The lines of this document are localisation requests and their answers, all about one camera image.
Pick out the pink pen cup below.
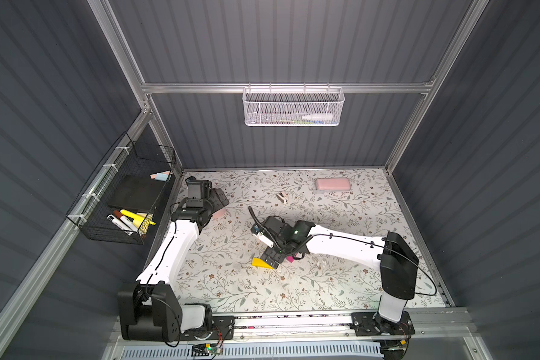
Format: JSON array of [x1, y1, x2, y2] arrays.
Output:
[[212, 208, 227, 219]]

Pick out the black notebook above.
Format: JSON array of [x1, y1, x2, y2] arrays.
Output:
[[107, 175, 165, 212]]

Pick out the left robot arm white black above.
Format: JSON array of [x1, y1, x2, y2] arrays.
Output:
[[118, 176, 229, 347]]

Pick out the white bottle in basket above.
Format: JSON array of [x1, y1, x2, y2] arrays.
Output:
[[301, 113, 334, 124]]

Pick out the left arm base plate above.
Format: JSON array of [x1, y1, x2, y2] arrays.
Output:
[[181, 316, 236, 342]]

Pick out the yellow block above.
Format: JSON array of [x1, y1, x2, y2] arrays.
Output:
[[251, 257, 274, 269]]

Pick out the yellow highlighter marker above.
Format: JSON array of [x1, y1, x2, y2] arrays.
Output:
[[120, 209, 155, 228]]

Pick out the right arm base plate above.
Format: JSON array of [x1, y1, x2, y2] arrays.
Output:
[[349, 311, 416, 337]]

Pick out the black wire basket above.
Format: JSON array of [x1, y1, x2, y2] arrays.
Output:
[[66, 133, 177, 245]]

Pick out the white wire basket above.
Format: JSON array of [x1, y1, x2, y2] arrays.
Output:
[[242, 85, 345, 127]]

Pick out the pastel sticky notes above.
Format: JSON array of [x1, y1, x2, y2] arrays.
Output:
[[150, 171, 171, 182]]

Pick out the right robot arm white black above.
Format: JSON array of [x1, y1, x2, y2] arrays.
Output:
[[247, 206, 420, 325]]

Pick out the small green circuit board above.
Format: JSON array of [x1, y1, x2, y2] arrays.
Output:
[[190, 343, 224, 359]]

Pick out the white marker in basket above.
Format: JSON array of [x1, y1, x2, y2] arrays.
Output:
[[106, 214, 134, 236]]

